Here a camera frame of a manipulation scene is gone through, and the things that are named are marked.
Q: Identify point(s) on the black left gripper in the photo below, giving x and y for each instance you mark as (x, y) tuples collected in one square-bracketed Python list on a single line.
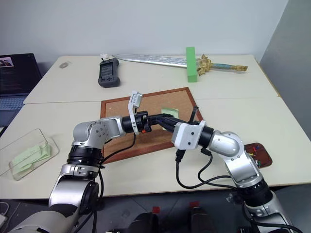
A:
[(143, 121)]

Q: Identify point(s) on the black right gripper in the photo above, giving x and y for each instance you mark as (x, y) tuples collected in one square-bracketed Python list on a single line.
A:
[(184, 121)]

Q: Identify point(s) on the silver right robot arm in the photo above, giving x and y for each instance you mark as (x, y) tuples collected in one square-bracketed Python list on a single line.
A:
[(233, 148)]

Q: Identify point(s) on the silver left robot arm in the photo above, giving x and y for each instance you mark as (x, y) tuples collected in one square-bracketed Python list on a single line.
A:
[(97, 131)]

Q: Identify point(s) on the light green handwritten note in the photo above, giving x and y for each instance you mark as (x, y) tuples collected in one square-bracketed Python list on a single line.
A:
[(170, 111)]

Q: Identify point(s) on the wooden framed cork board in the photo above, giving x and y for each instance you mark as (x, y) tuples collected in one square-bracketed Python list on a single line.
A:
[(116, 109)]

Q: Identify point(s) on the yellow push pin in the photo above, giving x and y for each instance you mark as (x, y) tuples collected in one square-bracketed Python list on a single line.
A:
[(252, 153)]

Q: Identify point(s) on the green item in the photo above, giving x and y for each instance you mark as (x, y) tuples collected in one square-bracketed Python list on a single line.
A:
[(260, 163)]

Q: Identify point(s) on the silver toy sword gold hilt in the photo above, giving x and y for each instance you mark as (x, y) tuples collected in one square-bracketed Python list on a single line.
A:
[(150, 59)]

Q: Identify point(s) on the green foam block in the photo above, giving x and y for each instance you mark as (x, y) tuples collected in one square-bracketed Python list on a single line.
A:
[(192, 65)]

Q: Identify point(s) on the black handheld device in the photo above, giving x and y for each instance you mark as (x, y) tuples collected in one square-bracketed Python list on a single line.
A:
[(108, 72)]

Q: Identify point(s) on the small white object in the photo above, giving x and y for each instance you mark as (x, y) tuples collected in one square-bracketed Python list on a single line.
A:
[(104, 56)]

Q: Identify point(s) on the red square marker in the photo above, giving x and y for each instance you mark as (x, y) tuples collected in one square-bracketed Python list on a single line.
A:
[(156, 209)]

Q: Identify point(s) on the brown tray with pushpins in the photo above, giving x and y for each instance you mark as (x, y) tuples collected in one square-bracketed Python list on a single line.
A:
[(264, 155)]

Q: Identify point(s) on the dark rounded shape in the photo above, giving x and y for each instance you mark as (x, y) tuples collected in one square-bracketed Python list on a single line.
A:
[(143, 222), (201, 221)]

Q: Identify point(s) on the clear plastic tray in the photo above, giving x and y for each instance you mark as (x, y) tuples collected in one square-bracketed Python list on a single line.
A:
[(31, 136)]

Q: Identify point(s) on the dark laptop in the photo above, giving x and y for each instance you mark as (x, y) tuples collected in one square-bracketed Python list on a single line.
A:
[(17, 72)]

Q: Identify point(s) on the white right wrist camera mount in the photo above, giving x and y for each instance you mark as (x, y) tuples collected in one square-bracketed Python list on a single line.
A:
[(187, 136)]

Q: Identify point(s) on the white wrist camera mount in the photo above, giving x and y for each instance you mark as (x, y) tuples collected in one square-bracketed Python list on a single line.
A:
[(133, 114), (187, 136)]

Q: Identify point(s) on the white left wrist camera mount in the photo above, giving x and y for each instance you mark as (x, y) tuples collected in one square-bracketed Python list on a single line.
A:
[(133, 114)]

